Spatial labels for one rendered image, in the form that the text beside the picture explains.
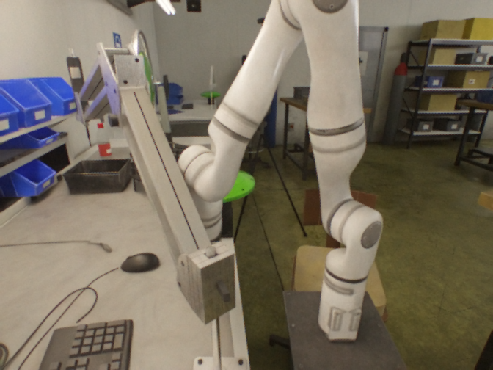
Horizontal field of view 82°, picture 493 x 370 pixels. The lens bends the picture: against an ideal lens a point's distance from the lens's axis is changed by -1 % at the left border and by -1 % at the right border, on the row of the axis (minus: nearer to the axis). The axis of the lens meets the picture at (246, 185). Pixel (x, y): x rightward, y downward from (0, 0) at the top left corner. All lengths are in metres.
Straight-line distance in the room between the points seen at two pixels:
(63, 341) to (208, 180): 0.45
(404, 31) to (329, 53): 6.21
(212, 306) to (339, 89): 0.36
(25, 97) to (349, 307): 1.45
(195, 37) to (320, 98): 5.18
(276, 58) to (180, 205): 0.27
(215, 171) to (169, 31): 5.24
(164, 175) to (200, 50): 5.15
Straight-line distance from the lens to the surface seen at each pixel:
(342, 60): 0.45
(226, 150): 0.45
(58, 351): 0.72
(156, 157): 0.49
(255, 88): 0.45
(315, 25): 0.43
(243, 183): 0.97
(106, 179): 1.40
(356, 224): 0.59
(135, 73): 0.55
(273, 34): 0.49
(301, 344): 0.76
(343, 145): 0.49
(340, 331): 0.76
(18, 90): 1.59
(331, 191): 0.58
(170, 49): 5.62
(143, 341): 0.70
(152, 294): 0.80
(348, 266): 0.63
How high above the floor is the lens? 1.44
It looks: 22 degrees down
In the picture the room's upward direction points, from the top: straight up
